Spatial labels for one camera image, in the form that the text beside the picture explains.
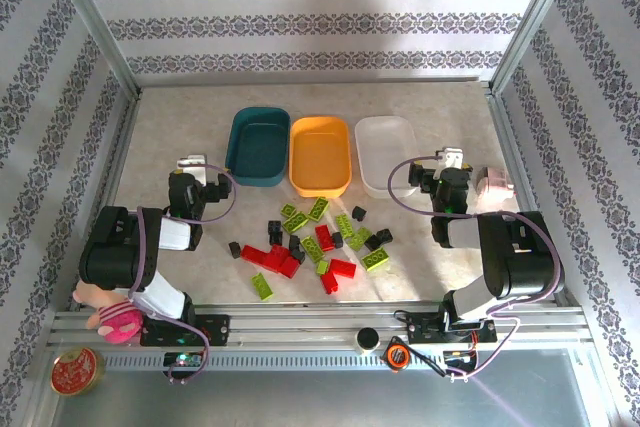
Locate white plastic container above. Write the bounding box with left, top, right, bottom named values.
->
left=353, top=115, right=419, bottom=198

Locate small pink toy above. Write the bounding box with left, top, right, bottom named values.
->
left=474, top=165, right=516, bottom=204

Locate teal plastic container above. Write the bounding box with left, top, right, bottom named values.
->
left=224, top=105, right=292, bottom=188

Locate yellow plastic container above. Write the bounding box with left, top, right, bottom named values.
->
left=288, top=115, right=352, bottom=199

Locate thin aluminium crossbar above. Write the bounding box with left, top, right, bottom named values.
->
left=137, top=76, right=494, bottom=89

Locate plush doll with pink clothes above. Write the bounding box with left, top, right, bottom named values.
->
left=72, top=276, right=146, bottom=346

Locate small lit circuit board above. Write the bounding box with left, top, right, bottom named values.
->
left=163, top=350, right=205, bottom=369

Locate black knob on white base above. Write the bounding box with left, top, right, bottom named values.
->
left=354, top=326, right=381, bottom=356

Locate orange black round device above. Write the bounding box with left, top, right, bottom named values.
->
left=382, top=338, right=413, bottom=374

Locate round red gold tin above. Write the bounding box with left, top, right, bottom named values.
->
left=50, top=346, right=106, bottom=398

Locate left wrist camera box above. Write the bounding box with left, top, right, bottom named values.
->
left=175, top=153, right=209, bottom=183

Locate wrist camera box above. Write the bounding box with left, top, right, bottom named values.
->
left=435, top=146, right=465, bottom=169
left=175, top=153, right=209, bottom=183

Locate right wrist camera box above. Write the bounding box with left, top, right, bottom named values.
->
left=435, top=146, right=465, bottom=169

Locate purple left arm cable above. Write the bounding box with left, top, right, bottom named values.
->
left=128, top=164, right=239, bottom=386

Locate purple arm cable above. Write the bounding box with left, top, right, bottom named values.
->
left=388, top=156, right=565, bottom=382
left=128, top=164, right=239, bottom=386

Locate aluminium side rail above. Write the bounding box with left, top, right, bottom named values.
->
left=487, top=89, right=581, bottom=313
left=52, top=89, right=144, bottom=313

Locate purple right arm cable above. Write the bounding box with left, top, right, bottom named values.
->
left=388, top=156, right=565, bottom=382

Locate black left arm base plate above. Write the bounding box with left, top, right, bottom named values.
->
left=139, top=314, right=231, bottom=348

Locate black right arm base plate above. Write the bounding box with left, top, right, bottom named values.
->
left=405, top=310, right=499, bottom=346

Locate wide aluminium base rail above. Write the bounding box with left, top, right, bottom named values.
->
left=47, top=304, right=591, bottom=348

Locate aluminium frame post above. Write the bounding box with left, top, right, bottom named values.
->
left=42, top=0, right=144, bottom=98
left=488, top=0, right=587, bottom=96

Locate slotted grey cable duct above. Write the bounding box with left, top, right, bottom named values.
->
left=107, top=349, right=446, bottom=373

